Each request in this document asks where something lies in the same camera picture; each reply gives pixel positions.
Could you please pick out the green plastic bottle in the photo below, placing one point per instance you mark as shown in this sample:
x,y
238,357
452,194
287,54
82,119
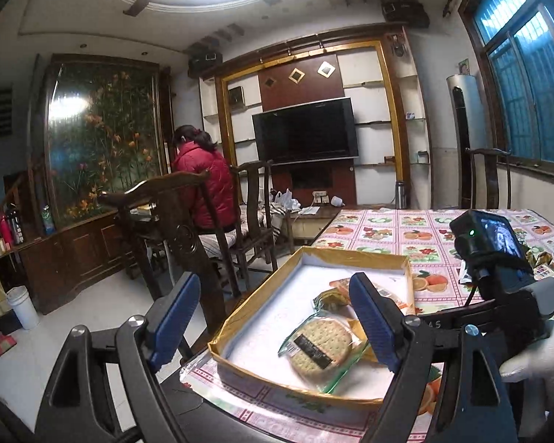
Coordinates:
x,y
47,221

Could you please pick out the window with blue glass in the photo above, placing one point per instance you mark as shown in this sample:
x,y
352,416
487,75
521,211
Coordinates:
x,y
521,69

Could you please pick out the standing air conditioner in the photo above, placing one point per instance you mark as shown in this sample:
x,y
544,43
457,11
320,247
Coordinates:
x,y
466,138

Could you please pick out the yellow-edged cardboard box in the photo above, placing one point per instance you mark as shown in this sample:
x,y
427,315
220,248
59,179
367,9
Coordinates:
x,y
267,314

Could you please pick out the low wooden coffee table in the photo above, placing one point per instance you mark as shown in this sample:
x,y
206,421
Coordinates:
x,y
311,224

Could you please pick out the carved dark wooden chair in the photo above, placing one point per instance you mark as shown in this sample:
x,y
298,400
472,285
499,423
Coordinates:
x,y
184,235

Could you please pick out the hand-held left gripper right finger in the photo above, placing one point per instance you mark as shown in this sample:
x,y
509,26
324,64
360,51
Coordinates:
x,y
369,316

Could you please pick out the steel thermos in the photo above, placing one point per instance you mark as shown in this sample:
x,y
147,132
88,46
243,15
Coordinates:
x,y
400,194

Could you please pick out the wooden television wall unit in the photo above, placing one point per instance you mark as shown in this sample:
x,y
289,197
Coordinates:
x,y
374,78

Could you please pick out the flat screen television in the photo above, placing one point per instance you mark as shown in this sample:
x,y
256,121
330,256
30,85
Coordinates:
x,y
304,131

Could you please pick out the white plastic bucket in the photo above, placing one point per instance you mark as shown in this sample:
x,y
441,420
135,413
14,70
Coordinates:
x,y
22,308

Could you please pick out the wooden sideboard cabinet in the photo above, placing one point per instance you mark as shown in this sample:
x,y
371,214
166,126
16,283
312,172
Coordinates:
x,y
69,258

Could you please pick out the round cracker packet black label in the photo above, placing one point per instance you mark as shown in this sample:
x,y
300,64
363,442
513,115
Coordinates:
x,y
314,339

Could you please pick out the black wall speaker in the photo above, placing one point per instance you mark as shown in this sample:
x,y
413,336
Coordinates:
x,y
205,63
404,14

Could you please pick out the red bottle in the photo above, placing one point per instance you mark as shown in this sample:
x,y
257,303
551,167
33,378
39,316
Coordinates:
x,y
4,230

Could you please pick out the black thermos flask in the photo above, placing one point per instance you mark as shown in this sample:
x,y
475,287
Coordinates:
x,y
15,226

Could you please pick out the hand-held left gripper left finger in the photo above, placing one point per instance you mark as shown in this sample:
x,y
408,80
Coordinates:
x,y
175,320

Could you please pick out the clear cracker packet green edge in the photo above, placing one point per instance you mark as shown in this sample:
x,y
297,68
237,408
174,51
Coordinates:
x,y
330,296

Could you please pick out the person's right hand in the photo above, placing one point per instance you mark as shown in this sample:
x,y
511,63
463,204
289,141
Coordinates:
x,y
547,360

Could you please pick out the pile of snack packets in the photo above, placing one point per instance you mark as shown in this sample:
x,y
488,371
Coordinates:
x,y
544,263

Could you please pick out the floral glass screen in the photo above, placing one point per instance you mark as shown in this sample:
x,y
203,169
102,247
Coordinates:
x,y
101,138

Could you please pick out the fruit print tablecloth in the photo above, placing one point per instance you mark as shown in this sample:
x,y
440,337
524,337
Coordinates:
x,y
397,235

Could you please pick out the white plastic bag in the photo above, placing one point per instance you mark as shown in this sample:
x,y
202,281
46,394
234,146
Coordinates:
x,y
286,199

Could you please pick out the orange snack packet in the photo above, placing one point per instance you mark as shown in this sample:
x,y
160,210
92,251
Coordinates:
x,y
339,282

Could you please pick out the red dustpan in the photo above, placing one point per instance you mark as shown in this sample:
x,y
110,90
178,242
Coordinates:
x,y
3,345

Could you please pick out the wooden chair with cushion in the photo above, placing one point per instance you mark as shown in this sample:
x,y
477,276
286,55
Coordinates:
x,y
254,194

